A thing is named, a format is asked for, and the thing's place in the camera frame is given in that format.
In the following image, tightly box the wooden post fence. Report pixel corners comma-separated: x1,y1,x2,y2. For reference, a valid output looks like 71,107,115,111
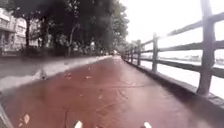
120,0,224,97

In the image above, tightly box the grey asphalt road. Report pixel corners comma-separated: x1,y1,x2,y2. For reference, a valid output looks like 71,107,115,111
0,55,98,80

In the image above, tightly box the robot's own part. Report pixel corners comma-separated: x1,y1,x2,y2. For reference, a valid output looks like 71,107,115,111
73,120,84,128
143,121,153,128

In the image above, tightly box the row of trees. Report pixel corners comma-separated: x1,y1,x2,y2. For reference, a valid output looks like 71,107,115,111
6,0,130,57

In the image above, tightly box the red paved path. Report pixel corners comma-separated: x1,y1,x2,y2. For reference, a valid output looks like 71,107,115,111
0,55,224,128

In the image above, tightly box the pale building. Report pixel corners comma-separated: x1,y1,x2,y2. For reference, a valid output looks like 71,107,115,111
0,7,40,53

